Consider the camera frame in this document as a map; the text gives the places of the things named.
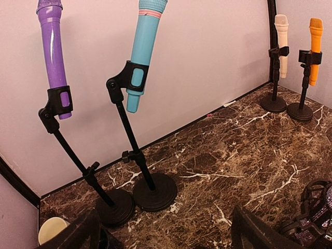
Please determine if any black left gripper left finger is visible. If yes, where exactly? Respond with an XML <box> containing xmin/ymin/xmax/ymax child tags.
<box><xmin>38</xmin><ymin>209</ymin><xmax>101</xmax><ymax>249</ymax></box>

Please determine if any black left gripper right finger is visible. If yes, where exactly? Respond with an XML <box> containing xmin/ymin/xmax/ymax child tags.
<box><xmin>231</xmin><ymin>205</ymin><xmax>298</xmax><ymax>248</ymax></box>

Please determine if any rhinestone silver-head microphone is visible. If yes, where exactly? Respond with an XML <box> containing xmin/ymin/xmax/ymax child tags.
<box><xmin>290</xmin><ymin>186</ymin><xmax>332</xmax><ymax>247</ymax></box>

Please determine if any black tripod shock-mount stand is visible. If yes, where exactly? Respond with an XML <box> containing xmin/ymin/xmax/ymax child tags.
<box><xmin>280</xmin><ymin>180</ymin><xmax>332</xmax><ymax>249</ymax></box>

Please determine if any black stand holding purple microphone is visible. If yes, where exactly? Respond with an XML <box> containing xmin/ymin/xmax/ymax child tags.
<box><xmin>38</xmin><ymin>85</ymin><xmax>135</xmax><ymax>229</ymax></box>

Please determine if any black stand holding blue microphone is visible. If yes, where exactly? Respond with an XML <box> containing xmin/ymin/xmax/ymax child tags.
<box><xmin>106</xmin><ymin>61</ymin><xmax>177</xmax><ymax>212</ymax></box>

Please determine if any black stand holding white microphone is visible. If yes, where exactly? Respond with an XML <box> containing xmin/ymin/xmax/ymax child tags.
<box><xmin>260</xmin><ymin>46</ymin><xmax>289</xmax><ymax>113</ymax></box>

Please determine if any black stand holding orange microphone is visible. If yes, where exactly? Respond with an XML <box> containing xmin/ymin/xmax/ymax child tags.
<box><xmin>286</xmin><ymin>50</ymin><xmax>322</xmax><ymax>122</ymax></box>

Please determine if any purple microphone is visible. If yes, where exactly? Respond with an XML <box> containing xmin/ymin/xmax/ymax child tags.
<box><xmin>35</xmin><ymin>0</ymin><xmax>73</xmax><ymax>120</ymax></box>

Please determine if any cream white microphone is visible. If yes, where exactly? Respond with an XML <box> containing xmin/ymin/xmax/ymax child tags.
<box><xmin>274</xmin><ymin>14</ymin><xmax>289</xmax><ymax>78</ymax></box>

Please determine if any orange microphone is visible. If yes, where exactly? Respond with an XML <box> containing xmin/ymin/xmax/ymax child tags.
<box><xmin>309</xmin><ymin>18</ymin><xmax>323</xmax><ymax>86</ymax></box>

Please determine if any light blue microphone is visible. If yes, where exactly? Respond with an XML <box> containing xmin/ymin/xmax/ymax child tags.
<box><xmin>127</xmin><ymin>0</ymin><xmax>168</xmax><ymax>113</ymax></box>

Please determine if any dark blue cup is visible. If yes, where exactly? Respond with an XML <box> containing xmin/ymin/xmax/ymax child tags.
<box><xmin>99</xmin><ymin>228</ymin><xmax>121</xmax><ymax>249</ymax></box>

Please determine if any white paper cup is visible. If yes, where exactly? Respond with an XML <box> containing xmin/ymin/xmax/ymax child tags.
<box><xmin>38</xmin><ymin>217</ymin><xmax>70</xmax><ymax>245</ymax></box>

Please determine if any black left corner frame post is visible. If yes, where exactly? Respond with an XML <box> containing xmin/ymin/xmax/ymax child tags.
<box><xmin>0</xmin><ymin>158</ymin><xmax>41</xmax><ymax>209</ymax></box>

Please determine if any black corner frame post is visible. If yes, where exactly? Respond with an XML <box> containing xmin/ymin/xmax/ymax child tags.
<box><xmin>267</xmin><ymin>0</ymin><xmax>280</xmax><ymax>84</ymax></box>
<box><xmin>0</xmin><ymin>158</ymin><xmax>41</xmax><ymax>209</ymax></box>

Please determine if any black right corner frame post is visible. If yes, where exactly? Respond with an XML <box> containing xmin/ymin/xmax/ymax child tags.
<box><xmin>267</xmin><ymin>0</ymin><xmax>280</xmax><ymax>84</ymax></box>

